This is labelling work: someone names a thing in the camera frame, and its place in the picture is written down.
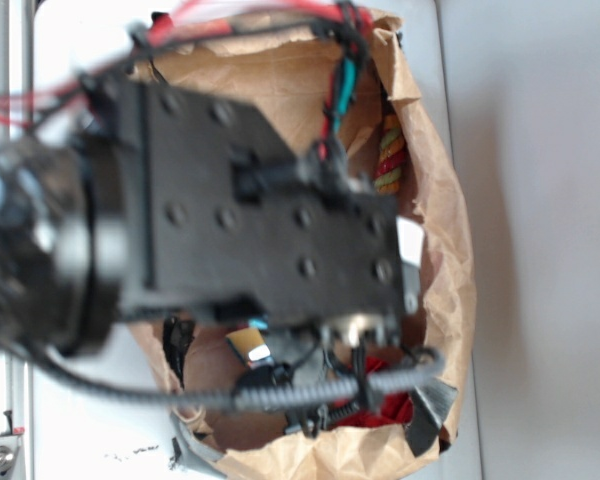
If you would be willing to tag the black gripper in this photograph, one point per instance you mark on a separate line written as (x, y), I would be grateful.
(223, 220)

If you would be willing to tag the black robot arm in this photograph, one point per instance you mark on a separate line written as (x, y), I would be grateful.
(75, 250)

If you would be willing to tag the brown paper bag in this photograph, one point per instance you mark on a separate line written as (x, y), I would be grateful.
(285, 76)

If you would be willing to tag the red crumpled cloth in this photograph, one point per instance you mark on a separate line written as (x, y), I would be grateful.
(380, 400)

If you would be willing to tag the aluminium frame rail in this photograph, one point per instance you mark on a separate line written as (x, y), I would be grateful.
(16, 114)

